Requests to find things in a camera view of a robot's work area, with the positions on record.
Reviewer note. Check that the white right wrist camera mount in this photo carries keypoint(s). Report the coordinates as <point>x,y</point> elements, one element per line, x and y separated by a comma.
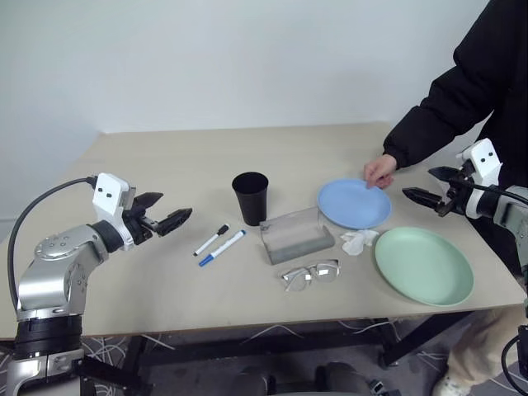
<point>484,158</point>

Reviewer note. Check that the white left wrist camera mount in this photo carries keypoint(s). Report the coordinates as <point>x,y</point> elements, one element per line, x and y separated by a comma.
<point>107,191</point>

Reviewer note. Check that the black plastic cup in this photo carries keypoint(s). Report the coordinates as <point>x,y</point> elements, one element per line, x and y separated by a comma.
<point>251,202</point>

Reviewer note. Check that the person's beige trouser leg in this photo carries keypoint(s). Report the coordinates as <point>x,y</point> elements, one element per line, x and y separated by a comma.
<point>482,346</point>

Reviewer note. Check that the white marker with black cap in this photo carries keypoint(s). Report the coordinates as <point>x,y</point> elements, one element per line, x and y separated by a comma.
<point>210,241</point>

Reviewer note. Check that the clear-framed eyeglasses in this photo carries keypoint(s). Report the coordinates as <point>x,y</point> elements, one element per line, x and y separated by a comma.
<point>312,270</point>

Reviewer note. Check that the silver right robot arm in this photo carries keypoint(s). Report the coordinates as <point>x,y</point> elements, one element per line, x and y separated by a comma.
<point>511,210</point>

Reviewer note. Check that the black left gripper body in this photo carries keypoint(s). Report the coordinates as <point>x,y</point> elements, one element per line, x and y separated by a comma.
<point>139,229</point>

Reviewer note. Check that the person's bare hand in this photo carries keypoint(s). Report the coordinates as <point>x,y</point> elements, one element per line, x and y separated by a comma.
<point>379,169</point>

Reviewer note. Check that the grey translucent glasses case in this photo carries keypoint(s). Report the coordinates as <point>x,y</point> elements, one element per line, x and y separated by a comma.
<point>297,247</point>

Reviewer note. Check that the green plastic plate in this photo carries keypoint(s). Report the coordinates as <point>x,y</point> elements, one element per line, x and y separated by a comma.
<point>420,264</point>

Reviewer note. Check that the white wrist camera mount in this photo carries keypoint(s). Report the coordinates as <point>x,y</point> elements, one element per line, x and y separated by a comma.
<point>107,191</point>
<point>484,158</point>

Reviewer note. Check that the blue plastic plate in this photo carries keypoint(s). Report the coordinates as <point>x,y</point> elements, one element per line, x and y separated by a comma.
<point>354,206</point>

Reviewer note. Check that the white tissue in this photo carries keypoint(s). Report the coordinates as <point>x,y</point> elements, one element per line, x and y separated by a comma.
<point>355,243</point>

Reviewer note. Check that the white marker with blue cap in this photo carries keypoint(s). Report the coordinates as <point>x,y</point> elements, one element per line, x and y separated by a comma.
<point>224,246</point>

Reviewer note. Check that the person's black-sleeved forearm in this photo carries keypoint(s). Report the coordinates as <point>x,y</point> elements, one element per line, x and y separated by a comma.
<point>429,132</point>

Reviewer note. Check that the black metal table frame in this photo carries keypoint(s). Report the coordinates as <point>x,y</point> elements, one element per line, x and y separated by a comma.
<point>268,345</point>

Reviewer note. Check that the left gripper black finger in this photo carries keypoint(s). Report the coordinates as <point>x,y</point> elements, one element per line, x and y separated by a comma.
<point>148,200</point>
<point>175,220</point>

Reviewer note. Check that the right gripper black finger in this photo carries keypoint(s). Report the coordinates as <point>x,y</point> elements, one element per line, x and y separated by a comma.
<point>425,199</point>
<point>443,173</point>

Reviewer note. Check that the small black and white device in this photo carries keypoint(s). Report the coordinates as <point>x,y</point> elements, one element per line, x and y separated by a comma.
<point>381,389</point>

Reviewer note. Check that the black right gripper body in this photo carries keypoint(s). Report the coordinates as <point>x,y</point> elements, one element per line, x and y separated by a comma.
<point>455,194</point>

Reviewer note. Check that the person's white shoe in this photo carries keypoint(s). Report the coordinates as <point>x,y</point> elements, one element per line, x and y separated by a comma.
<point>449,385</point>

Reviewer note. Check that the person in black jacket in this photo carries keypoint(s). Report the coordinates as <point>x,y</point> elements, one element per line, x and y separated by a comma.
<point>495,53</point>

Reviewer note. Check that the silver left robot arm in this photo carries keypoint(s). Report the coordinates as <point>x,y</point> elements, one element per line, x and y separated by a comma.
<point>45,284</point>

